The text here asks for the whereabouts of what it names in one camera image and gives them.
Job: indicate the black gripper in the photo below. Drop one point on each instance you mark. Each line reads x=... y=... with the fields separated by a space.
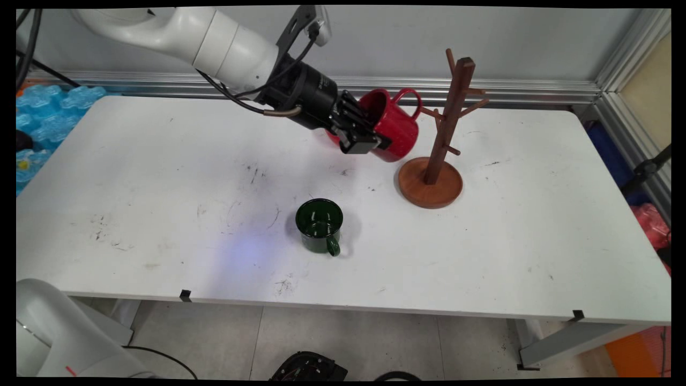
x=313 y=102

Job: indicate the red enamel mug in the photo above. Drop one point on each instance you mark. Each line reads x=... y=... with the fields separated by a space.
x=399 y=131

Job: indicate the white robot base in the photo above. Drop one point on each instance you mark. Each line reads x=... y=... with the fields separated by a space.
x=59 y=332

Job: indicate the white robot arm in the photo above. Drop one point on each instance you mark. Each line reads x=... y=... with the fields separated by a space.
x=225 y=45

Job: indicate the red bowl white inside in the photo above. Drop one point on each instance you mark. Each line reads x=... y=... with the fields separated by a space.
x=332 y=139

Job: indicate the wooden mug tree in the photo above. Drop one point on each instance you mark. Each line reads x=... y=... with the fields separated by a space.
x=429 y=187

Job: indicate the dark green enamel mug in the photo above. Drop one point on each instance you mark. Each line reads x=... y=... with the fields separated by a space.
x=319 y=220

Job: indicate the small black table clip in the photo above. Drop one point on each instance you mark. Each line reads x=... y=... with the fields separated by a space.
x=185 y=295
x=578 y=315

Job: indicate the black device on floor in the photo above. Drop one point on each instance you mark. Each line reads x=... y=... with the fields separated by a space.
x=308 y=367

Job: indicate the blue plastic bag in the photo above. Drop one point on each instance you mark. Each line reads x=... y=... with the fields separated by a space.
x=611 y=155

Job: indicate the black stand pole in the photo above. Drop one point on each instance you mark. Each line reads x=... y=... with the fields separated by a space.
x=646 y=169

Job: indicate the grey metal table leg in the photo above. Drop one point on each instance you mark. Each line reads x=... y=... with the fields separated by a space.
x=579 y=340
x=115 y=319

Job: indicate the red plastic bag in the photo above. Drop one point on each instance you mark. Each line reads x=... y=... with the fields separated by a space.
x=651 y=225

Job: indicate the blue bubble plastic packaging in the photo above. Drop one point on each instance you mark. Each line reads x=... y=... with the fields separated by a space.
x=48 y=112

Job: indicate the orange floor mat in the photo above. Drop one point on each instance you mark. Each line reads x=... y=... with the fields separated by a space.
x=638 y=354

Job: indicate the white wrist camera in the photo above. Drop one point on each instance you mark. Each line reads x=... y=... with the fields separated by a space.
x=320 y=24

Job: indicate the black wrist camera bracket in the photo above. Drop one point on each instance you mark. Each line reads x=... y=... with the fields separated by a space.
x=293 y=29

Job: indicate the long aluminium frame rail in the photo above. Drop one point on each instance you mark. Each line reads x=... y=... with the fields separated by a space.
x=509 y=88

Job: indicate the short aluminium frame rail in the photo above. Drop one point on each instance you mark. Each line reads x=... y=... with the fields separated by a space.
x=632 y=139

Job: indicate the aluminium frame corner post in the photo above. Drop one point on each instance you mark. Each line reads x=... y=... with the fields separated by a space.
x=635 y=43

